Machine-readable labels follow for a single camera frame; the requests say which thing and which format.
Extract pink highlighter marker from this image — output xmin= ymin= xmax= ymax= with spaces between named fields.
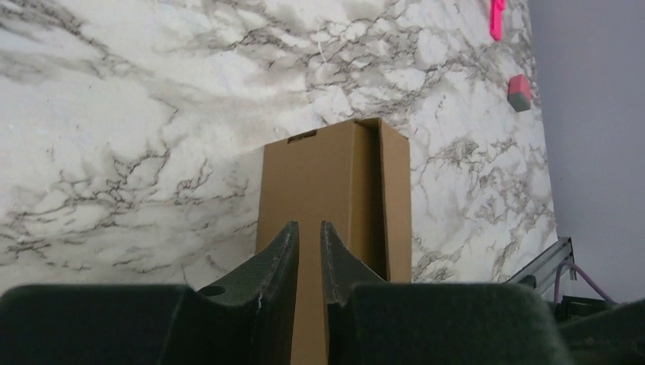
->
xmin=489 ymin=0 xmax=506 ymax=41

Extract brown cardboard box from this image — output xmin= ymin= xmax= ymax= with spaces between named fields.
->
xmin=256 ymin=119 xmax=412 ymax=364

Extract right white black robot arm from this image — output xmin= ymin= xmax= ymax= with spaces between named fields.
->
xmin=550 ymin=296 xmax=644 ymax=364

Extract pink grey eraser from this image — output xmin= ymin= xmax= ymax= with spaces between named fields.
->
xmin=507 ymin=74 xmax=532 ymax=113

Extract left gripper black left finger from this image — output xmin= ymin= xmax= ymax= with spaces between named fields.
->
xmin=1 ymin=221 xmax=299 ymax=364

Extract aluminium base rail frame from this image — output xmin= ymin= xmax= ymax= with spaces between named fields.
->
xmin=506 ymin=236 xmax=574 ymax=296

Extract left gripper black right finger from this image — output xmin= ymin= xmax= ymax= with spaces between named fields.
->
xmin=320 ymin=221 xmax=574 ymax=364

